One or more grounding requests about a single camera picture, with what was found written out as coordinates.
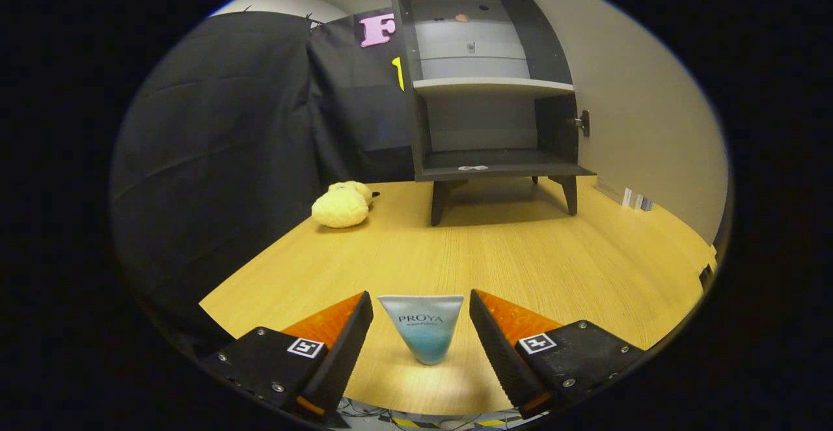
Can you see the metal door hinge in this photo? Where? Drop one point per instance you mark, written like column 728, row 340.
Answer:
column 582, row 122

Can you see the beige cabinet door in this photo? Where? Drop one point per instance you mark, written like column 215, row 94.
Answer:
column 638, row 92

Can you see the yellow plush toy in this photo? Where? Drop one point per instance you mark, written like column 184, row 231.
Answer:
column 340, row 208

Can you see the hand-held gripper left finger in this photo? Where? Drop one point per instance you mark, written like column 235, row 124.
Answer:
column 338, row 353

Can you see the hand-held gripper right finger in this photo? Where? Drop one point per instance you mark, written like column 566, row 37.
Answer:
column 501, row 353

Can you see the light grey cabinet shelf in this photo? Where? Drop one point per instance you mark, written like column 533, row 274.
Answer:
column 488, row 86

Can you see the blue and white tube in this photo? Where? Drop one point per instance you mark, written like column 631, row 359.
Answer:
column 423, row 333

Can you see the black backdrop cloth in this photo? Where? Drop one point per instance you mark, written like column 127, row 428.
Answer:
column 215, row 157

